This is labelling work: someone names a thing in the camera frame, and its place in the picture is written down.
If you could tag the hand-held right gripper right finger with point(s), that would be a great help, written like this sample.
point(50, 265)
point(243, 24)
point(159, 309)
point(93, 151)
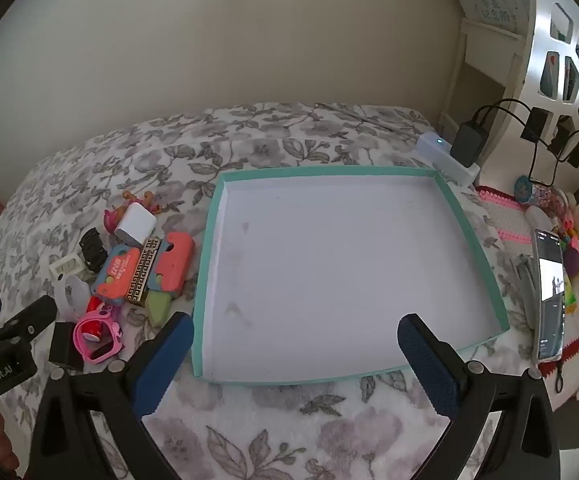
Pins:
point(429, 365)

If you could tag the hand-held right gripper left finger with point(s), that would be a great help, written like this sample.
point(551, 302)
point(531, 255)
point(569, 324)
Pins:
point(169, 355)

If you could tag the black power adapter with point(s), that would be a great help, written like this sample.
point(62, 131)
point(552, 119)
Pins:
point(65, 350)

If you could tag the white plastic frame piece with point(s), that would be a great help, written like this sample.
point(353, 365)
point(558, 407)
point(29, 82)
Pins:
point(67, 265)

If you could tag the small red can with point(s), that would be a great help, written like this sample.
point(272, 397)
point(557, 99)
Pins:
point(95, 329)

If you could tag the pink toy watch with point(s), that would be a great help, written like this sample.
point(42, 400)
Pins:
point(100, 342)

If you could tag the red blue toy knife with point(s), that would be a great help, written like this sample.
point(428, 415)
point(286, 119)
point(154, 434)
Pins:
point(172, 265)

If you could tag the orange blue toy card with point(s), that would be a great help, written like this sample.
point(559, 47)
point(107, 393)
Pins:
point(114, 275)

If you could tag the teal-rimmed white tray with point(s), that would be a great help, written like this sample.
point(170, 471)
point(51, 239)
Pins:
point(339, 275)

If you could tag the person's left hand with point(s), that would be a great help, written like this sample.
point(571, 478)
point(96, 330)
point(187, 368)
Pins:
point(4, 440)

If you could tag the patterned gold black bar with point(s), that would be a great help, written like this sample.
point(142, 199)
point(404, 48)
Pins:
point(142, 272)

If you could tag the pink doll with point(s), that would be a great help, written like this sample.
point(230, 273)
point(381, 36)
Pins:
point(111, 217)

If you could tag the white power adapter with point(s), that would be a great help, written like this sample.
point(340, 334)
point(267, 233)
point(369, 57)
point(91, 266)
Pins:
point(135, 223)

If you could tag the smartphone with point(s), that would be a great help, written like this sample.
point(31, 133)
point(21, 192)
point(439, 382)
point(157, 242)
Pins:
point(549, 295)

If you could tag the pink white crochet mat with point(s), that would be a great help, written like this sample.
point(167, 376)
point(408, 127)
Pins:
point(509, 220)

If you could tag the glitter tube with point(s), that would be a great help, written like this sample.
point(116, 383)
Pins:
point(537, 192)

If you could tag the white power strip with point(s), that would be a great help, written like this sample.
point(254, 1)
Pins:
point(439, 157)

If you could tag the white cut-out bookcase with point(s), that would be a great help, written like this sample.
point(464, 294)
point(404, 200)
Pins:
point(544, 45)

